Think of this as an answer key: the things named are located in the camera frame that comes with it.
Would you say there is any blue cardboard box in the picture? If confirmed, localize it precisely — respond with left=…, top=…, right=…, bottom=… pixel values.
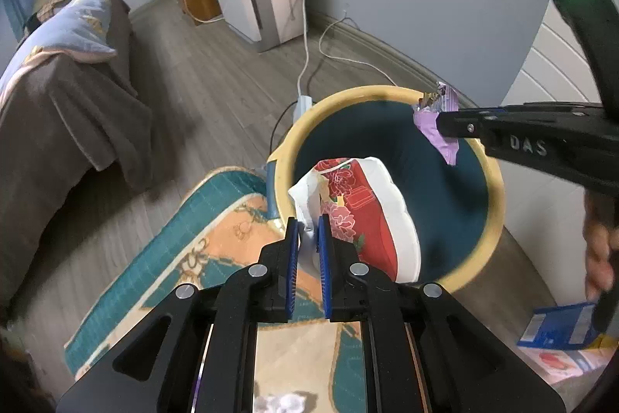
left=516, top=301, right=601, bottom=351

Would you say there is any purple snack wrapper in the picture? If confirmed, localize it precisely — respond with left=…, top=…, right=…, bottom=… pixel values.
left=412, top=82, right=460, bottom=165

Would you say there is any teal and orange printed mat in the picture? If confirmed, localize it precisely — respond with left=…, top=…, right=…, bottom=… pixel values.
left=64, top=166, right=368, bottom=413

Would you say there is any black cable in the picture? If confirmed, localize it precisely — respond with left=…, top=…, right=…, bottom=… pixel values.
left=269, top=102, right=297, bottom=155

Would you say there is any white tissue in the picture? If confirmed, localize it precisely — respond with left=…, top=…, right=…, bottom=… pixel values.
left=255, top=390, right=310, bottom=413

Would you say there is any red floral snack packet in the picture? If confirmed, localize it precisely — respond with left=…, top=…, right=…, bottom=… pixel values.
left=287, top=156, right=422, bottom=284

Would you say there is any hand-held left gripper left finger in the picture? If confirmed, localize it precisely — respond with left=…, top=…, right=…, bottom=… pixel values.
left=57, top=216, right=301, bottom=413

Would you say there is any person's right hand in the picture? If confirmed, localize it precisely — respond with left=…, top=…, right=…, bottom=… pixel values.
left=583, top=189, right=619, bottom=300

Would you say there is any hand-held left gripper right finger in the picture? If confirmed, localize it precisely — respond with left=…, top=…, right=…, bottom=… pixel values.
left=316, top=214, right=568, bottom=413

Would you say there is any light blue printed quilt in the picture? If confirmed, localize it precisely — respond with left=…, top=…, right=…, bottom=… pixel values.
left=0, top=0, right=120, bottom=104

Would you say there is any pink printed packet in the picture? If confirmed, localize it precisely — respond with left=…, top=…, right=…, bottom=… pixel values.
left=525, top=336, right=619, bottom=385

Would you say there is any bed with brown blanket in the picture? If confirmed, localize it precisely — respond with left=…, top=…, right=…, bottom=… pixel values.
left=0, top=0, right=154, bottom=312

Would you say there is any white panelled door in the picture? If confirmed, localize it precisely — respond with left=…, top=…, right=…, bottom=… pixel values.
left=500, top=0, right=605, bottom=109

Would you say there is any yellow-rimmed teal trash bin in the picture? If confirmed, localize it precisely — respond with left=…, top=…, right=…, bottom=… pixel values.
left=266, top=85, right=506, bottom=312

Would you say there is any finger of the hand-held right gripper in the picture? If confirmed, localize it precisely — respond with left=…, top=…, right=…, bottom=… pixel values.
left=436, top=105, right=490, bottom=153

